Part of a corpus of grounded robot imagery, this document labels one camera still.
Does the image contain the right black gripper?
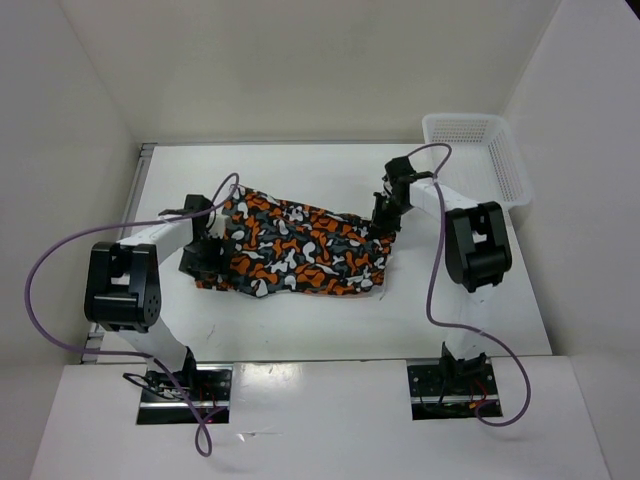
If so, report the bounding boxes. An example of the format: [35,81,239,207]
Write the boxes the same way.
[368,191,412,239]

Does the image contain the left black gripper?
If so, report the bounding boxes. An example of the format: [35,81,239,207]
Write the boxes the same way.
[178,232,235,282]

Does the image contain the orange camouflage shorts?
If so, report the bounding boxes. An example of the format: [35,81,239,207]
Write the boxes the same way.
[182,186,396,298]

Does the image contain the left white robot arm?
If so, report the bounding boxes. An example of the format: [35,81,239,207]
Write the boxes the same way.
[84,194,229,400]

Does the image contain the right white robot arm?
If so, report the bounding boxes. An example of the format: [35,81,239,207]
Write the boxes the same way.
[371,156,512,393]

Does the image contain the white plastic basket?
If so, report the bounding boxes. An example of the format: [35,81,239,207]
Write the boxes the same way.
[422,113,533,210]

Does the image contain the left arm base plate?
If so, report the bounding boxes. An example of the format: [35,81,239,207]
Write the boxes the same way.
[123,363,233,425]

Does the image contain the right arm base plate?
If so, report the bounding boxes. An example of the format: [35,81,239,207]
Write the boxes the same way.
[406,359,503,421]

